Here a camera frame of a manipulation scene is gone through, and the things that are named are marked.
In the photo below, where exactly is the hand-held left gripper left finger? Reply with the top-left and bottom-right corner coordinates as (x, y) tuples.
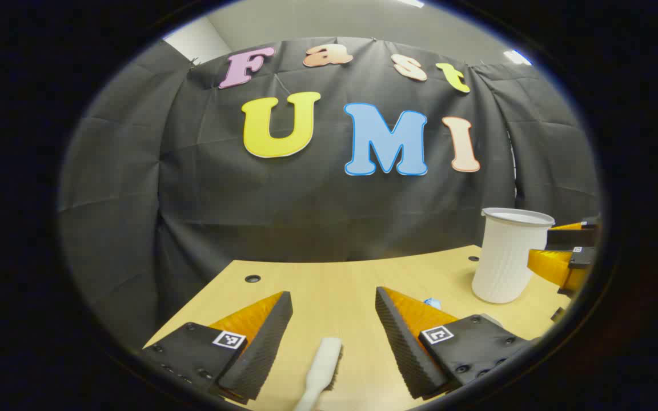
(138, 291), (294, 405)

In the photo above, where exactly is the small white broom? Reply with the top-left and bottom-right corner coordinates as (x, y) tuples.
(294, 337), (343, 411)

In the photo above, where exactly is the white garbage bin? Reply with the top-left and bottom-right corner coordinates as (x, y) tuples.
(471, 207), (556, 304)

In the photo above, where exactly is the wooden desktop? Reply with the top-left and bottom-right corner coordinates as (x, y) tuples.
(143, 244), (572, 411)

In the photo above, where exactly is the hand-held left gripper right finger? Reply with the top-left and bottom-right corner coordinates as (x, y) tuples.
(375, 287), (541, 400)

